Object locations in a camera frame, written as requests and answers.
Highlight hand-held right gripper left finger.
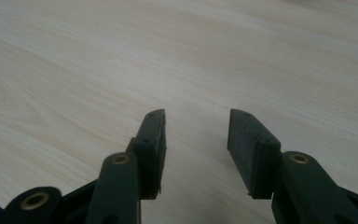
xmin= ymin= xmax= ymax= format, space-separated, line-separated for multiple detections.
xmin=85 ymin=108 xmax=168 ymax=224

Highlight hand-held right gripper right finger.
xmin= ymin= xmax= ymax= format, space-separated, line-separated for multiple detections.
xmin=227 ymin=108 xmax=358 ymax=224

